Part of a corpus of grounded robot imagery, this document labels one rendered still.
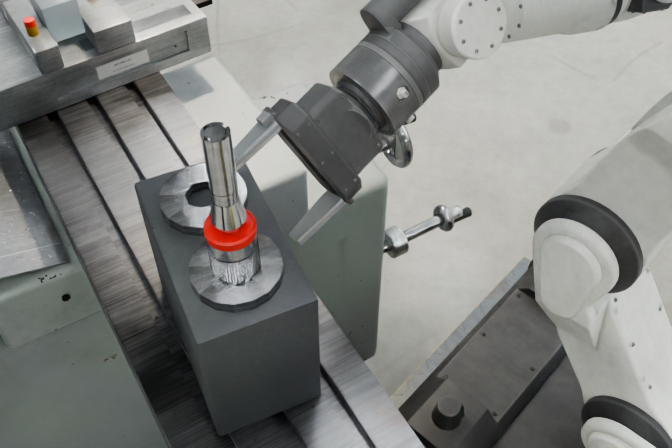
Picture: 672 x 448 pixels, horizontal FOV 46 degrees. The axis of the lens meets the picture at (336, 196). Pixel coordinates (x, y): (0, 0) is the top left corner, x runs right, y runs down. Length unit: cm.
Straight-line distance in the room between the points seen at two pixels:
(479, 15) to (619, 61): 227
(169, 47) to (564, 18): 65
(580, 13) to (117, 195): 64
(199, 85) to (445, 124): 137
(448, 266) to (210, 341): 155
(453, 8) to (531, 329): 79
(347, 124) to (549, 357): 76
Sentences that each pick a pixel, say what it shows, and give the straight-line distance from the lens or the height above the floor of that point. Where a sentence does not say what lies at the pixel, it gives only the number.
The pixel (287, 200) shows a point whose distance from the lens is 125.
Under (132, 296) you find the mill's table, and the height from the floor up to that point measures 97.
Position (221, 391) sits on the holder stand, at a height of 106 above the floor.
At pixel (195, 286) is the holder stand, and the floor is 117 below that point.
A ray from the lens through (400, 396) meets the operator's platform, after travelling 155.
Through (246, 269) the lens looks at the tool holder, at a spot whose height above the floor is 118.
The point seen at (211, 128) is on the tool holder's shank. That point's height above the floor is 134.
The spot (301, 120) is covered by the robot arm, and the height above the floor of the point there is 128.
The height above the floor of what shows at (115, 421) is 44.
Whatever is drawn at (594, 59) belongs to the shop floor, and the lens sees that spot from 301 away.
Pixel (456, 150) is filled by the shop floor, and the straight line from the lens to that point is 254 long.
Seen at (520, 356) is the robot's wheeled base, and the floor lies 59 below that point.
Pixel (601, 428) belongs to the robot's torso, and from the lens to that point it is 122.
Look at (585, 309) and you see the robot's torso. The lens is 105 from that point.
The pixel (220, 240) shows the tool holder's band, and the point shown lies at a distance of 70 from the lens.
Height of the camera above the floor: 176
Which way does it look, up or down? 48 degrees down
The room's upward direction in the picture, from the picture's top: straight up
